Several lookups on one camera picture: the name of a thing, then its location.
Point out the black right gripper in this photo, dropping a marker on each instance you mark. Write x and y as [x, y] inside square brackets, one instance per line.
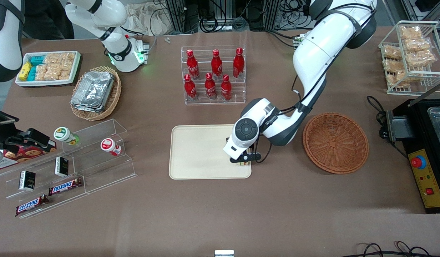
[13, 139]

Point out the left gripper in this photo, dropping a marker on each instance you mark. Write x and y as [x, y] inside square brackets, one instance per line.
[227, 139]

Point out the small sandwich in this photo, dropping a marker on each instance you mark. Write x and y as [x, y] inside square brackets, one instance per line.
[245, 164]

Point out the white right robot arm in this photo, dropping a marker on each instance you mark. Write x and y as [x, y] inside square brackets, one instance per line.
[95, 14]

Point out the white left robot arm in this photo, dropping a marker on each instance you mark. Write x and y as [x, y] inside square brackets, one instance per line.
[323, 46]

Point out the cream plastic serving tray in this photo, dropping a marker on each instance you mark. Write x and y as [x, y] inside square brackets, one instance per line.
[202, 153]

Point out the wicker basket holding foil trays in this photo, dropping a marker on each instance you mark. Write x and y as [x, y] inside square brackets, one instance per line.
[112, 96]

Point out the empty round wicker basket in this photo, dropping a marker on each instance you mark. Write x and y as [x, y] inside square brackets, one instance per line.
[335, 142]

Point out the red tartan cookie box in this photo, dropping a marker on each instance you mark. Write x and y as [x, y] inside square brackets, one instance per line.
[29, 152]

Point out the green lid yogurt cup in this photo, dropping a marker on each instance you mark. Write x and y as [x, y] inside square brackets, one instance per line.
[64, 134]

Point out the small black chocolate box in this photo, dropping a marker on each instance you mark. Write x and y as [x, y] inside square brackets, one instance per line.
[61, 166]
[27, 180]

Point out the Snickers chocolate bar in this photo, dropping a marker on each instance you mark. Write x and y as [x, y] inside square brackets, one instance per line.
[31, 204]
[65, 186]

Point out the white rectangular snack bin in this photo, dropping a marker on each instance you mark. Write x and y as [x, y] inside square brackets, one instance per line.
[48, 82]

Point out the clear acrylic bottle rack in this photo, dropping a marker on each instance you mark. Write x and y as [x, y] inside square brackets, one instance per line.
[214, 101]

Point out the brown table cover mat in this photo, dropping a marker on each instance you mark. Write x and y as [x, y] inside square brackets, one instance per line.
[205, 214]

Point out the teal snack packet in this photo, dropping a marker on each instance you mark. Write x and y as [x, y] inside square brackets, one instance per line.
[31, 74]
[37, 60]

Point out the clear rice cracker pack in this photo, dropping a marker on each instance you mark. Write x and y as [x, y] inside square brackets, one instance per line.
[52, 59]
[57, 71]
[41, 72]
[68, 58]

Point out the yellow snack packet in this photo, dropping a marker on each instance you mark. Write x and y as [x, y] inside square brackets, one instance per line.
[25, 71]

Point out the clear acrylic stepped display stand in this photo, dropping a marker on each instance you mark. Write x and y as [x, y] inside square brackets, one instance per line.
[95, 167]

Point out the red cola bottle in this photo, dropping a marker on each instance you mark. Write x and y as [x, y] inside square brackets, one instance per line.
[238, 64]
[190, 89]
[192, 66]
[226, 89]
[216, 66]
[210, 88]

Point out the stack of foil trays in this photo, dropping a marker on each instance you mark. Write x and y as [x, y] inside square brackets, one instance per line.
[93, 91]

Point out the red lid yogurt cup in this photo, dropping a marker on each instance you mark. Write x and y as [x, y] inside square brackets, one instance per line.
[111, 146]

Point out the beige crumpled cloth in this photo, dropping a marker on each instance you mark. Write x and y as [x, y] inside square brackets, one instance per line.
[145, 18]

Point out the black appliance with yellow panel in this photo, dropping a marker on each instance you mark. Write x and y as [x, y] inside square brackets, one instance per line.
[416, 125]

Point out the bagged fried snack pack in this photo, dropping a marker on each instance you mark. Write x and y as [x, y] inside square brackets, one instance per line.
[410, 33]
[403, 75]
[417, 44]
[394, 65]
[420, 58]
[392, 52]

